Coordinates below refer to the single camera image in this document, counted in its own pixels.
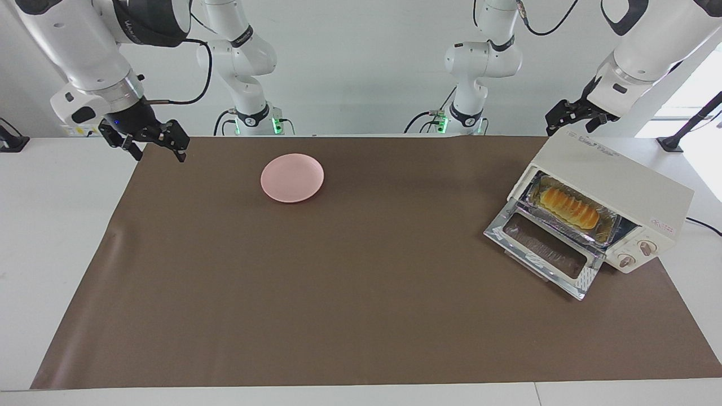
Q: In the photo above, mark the pink round plate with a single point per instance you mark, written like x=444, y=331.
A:
x=292, y=177

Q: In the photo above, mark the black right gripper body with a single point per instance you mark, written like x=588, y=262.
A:
x=138, y=124

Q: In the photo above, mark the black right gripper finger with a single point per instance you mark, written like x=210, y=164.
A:
x=179, y=151
x=134, y=151

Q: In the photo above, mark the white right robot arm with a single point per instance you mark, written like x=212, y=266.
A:
x=79, y=45

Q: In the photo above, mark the aluminium foil baking tray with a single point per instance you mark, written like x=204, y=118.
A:
x=606, y=225

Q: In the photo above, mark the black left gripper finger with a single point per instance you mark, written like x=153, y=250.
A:
x=597, y=122
x=550, y=125

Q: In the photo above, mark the glass oven door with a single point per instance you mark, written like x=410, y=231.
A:
x=541, y=254

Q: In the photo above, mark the yellow ridged bread loaf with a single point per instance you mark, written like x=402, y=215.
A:
x=569, y=207

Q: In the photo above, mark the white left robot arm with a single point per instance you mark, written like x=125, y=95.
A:
x=654, y=51

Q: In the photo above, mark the brown table mat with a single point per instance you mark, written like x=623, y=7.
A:
x=338, y=316

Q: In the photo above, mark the cream toaster oven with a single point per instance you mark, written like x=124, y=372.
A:
x=615, y=169

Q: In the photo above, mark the short black desk mount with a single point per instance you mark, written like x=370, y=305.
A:
x=11, y=141

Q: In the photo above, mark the round cream oven knob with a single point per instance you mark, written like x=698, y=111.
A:
x=626, y=260
x=647, y=247

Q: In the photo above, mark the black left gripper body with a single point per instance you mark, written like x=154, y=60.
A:
x=581, y=110

